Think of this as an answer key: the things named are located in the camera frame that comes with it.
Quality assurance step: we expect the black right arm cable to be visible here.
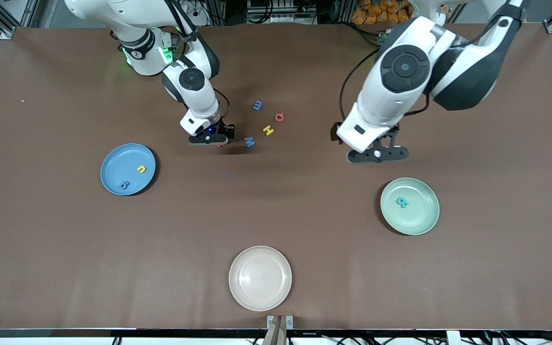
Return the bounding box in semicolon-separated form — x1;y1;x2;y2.
163;0;230;125

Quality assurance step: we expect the black equipment rack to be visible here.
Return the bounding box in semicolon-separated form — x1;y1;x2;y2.
246;0;319;24

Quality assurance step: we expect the beige round plate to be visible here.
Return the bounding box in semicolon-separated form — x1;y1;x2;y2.
229;246;293;312

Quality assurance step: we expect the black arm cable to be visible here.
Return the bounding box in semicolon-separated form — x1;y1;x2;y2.
163;0;230;125
338;48;381;126

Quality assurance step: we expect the orange objects pile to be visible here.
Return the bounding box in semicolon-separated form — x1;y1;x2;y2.
351;0;413;25

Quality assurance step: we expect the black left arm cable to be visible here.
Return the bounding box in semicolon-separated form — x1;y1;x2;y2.
338;48;381;126

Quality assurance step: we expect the small metal edge bracket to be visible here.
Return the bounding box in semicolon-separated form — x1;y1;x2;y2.
266;315;294;330

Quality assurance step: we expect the blue round plate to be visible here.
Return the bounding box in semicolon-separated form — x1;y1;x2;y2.
100;143;157;196

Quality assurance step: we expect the green round plate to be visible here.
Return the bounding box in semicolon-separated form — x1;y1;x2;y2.
380;177;440;236

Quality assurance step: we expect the brown table cover mat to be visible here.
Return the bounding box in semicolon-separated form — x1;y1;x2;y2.
0;24;552;331

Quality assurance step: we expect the white table edge rail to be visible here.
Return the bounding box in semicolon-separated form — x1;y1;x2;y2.
0;328;552;345

